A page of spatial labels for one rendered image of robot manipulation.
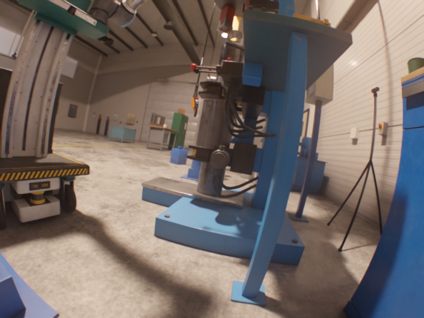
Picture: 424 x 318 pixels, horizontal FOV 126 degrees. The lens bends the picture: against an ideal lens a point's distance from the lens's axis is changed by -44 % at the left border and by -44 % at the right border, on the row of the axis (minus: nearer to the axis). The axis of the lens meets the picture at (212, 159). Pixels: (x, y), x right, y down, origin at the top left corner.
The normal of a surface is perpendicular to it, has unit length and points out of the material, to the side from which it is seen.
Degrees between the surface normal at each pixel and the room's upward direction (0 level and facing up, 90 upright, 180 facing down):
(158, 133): 90
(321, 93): 90
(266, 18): 90
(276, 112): 90
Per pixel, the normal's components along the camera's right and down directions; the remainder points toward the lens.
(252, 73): -0.16, 0.04
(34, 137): 0.93, 0.18
